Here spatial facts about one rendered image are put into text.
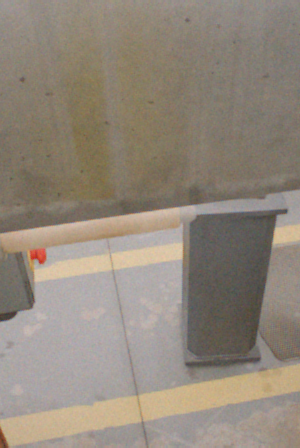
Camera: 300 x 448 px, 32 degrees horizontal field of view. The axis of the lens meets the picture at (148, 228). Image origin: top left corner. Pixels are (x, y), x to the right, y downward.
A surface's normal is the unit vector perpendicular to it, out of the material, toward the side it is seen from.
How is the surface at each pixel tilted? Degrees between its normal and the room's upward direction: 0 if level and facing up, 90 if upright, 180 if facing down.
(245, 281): 90
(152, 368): 0
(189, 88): 90
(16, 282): 90
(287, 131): 90
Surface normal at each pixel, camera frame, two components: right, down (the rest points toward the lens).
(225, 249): 0.05, 0.66
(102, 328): -0.04, -0.75
